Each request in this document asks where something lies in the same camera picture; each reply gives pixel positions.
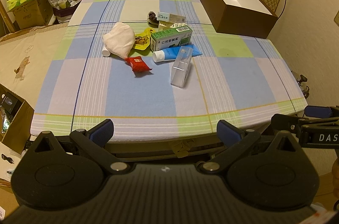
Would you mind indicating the wooden table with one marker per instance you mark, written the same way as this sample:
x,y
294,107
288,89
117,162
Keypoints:
x,y
148,150

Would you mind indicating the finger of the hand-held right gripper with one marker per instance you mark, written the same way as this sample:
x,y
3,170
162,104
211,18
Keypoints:
x,y
286,123
316,111

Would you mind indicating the small white green box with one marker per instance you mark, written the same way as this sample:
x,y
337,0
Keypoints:
x,y
169,17

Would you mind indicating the dark sock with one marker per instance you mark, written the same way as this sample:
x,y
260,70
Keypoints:
x,y
152,17

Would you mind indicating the black device box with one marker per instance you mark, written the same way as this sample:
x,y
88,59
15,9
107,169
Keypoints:
x,y
8,103

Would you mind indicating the red snack packet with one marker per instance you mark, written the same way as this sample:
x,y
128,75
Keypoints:
x,y
137,64

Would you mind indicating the clear plastic box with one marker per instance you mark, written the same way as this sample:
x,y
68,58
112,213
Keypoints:
x,y
180,72

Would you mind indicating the blue cream tube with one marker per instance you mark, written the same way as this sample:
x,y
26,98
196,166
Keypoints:
x,y
170,53

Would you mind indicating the brown cardboard box white inside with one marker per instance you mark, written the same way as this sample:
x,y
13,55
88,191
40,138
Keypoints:
x,y
238,25

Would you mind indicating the green toothpaste box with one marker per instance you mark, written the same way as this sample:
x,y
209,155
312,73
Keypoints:
x,y
169,39

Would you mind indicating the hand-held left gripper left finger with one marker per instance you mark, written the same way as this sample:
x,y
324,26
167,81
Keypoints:
x,y
102,131

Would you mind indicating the yellow snack pouch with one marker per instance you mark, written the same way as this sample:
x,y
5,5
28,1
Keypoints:
x,y
140,41

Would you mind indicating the checked tablecloth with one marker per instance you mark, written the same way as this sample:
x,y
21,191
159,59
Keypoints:
x,y
132,96

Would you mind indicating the open cardboard box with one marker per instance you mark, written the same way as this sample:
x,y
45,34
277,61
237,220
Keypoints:
x,y
18,128

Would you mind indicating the large brown cardboard box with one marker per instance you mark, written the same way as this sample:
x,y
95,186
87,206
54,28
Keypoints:
x,y
31,14

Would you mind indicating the beige printed bedsheet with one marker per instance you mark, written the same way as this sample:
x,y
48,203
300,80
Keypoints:
x,y
26,54

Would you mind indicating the white mesh pouch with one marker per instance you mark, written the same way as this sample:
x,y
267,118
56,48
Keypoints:
x,y
119,38

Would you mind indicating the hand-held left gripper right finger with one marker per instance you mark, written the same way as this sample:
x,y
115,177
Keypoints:
x,y
227,131

